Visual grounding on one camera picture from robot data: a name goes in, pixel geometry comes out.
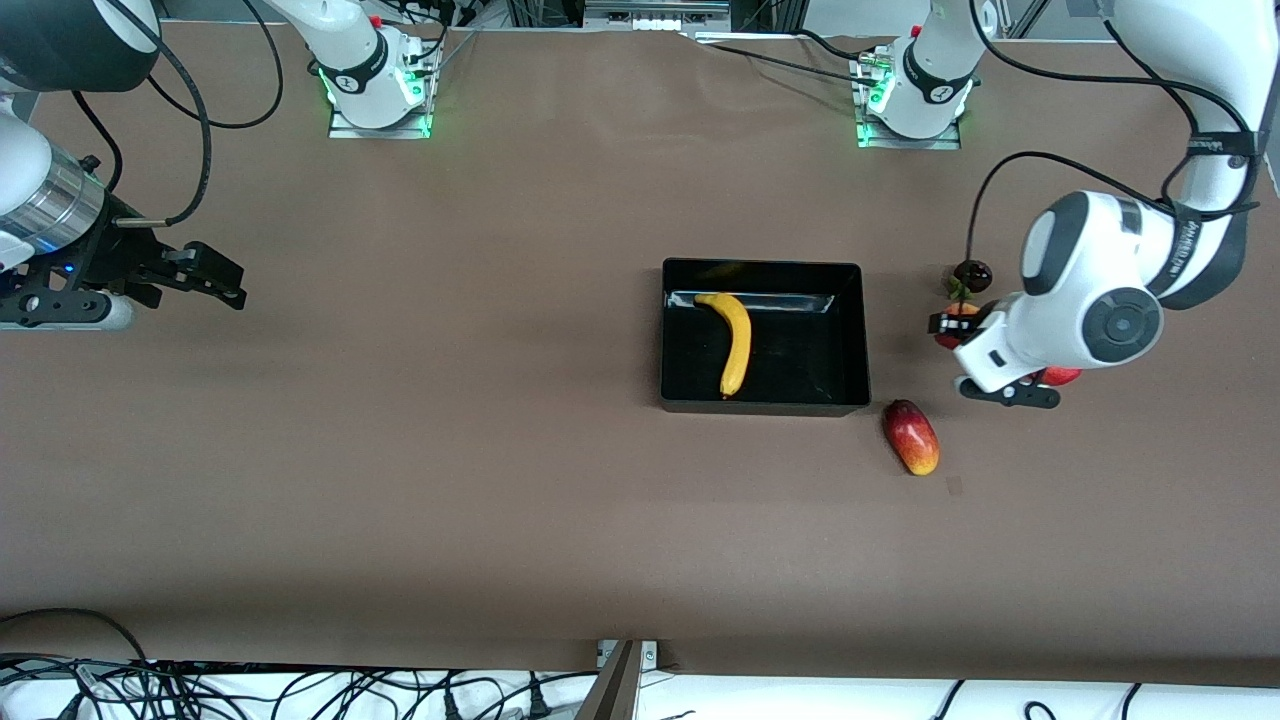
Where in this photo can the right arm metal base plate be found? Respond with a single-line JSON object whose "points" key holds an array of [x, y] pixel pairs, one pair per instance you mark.
{"points": [[345, 130]]}

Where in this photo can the silver metal bracket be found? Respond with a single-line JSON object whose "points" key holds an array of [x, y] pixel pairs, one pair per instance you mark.
{"points": [[648, 652]]}

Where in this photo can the black rectangular plastic box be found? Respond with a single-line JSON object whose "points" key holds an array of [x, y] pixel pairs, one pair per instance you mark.
{"points": [[800, 380]]}

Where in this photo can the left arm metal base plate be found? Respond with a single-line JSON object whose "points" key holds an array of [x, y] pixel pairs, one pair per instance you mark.
{"points": [[875, 140]]}

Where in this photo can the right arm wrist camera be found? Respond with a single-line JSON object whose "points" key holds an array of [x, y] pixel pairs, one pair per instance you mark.
{"points": [[90, 313]]}

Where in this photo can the silver device with ports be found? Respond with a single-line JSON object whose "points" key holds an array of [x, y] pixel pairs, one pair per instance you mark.
{"points": [[655, 14]]}

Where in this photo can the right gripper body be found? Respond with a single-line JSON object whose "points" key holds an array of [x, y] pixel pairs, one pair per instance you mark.
{"points": [[112, 257]]}

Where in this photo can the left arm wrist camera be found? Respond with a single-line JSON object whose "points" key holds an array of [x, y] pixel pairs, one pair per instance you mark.
{"points": [[1020, 396]]}

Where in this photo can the red yellow mango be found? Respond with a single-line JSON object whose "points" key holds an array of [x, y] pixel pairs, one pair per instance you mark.
{"points": [[912, 438]]}

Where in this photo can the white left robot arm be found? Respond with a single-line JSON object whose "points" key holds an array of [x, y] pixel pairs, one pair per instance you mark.
{"points": [[1090, 290]]}

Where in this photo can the dark purple mangosteen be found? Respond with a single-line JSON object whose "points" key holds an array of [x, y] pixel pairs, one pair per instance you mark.
{"points": [[979, 272]]}

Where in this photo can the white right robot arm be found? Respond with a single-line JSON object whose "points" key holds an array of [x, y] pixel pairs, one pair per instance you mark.
{"points": [[350, 40]]}

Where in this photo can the red apple with stem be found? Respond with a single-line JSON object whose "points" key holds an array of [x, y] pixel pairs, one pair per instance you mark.
{"points": [[1062, 377]]}

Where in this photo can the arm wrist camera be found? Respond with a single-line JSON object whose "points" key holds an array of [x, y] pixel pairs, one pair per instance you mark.
{"points": [[1020, 396], [90, 313]]}

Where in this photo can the dark angled pole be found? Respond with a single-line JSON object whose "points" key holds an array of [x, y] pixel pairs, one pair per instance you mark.
{"points": [[612, 690]]}

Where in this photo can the yellow banana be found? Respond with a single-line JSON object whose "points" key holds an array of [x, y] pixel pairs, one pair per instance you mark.
{"points": [[740, 350]]}

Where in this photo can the small red yellow apple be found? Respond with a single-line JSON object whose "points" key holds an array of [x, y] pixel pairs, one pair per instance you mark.
{"points": [[945, 342]]}

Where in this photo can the brown table cover sheet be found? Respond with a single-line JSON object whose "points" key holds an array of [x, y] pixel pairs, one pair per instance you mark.
{"points": [[400, 450]]}

